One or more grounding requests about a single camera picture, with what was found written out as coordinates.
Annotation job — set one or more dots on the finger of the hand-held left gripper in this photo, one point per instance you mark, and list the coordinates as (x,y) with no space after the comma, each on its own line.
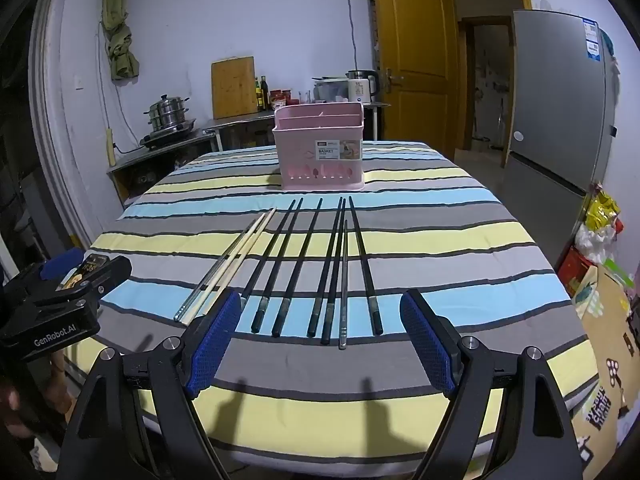
(60,262)
(107,280)

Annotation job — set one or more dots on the white electric kettle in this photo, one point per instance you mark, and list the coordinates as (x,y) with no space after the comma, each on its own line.
(361,87)

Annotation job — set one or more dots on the red lidded jar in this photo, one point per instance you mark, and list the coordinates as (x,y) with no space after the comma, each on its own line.
(281,99)

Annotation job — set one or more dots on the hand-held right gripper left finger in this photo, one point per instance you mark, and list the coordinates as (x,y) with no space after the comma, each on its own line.
(210,345)

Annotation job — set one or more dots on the wooden cutting board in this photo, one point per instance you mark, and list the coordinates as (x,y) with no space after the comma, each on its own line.
(234,87)

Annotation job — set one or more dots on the grey refrigerator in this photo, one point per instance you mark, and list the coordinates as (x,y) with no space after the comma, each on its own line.
(555,110)

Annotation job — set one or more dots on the steel kitchen counter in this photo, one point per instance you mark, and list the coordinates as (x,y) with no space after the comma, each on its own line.
(240,119)

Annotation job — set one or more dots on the white plastic bag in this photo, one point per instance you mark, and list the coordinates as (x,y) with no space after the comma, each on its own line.
(592,242)

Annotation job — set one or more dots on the green hanging cloth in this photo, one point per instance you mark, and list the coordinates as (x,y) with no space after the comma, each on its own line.
(117,35)

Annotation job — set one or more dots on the low steel stand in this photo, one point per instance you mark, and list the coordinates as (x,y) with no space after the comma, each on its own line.
(135,165)

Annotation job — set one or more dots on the steel steamer pot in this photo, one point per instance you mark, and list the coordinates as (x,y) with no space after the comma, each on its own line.
(167,110)

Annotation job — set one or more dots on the printed cardboard box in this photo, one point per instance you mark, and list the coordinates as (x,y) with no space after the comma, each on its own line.
(610,340)

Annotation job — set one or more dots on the cream and steel chopstick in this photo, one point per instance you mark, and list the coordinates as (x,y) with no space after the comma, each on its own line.
(197,294)

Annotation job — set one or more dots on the yellowed power strip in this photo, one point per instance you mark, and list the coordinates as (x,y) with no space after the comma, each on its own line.
(109,147)

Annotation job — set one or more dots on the black induction cooktop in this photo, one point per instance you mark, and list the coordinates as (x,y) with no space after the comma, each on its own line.
(167,136)

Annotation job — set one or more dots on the yellow snack bags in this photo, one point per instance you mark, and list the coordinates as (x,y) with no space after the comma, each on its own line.
(602,207)

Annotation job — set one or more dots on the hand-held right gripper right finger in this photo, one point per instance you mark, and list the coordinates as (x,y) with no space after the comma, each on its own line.
(430,345)

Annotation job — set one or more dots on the white wall switch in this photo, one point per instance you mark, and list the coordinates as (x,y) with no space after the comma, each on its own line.
(79,82)

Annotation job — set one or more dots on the striped tablecloth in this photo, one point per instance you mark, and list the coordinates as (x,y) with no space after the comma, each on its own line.
(450,240)

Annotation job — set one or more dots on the yellow wooden door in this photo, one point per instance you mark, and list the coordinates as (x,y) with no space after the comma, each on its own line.
(415,60)

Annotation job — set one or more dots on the pink plastic utensil basket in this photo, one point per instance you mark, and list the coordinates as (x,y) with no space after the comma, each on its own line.
(300,150)

